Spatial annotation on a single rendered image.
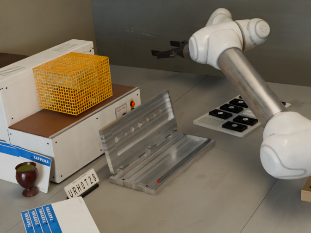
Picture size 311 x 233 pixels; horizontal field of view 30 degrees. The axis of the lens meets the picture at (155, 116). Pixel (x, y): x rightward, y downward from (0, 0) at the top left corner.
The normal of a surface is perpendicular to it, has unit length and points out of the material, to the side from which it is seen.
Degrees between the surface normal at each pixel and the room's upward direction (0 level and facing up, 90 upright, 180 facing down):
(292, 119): 18
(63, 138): 90
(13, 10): 90
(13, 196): 0
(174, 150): 0
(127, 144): 79
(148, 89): 0
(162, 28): 90
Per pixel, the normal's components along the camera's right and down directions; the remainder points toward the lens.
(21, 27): 0.87, 0.14
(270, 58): -0.49, 0.38
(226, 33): 0.14, -0.65
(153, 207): -0.07, -0.91
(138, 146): 0.79, -0.02
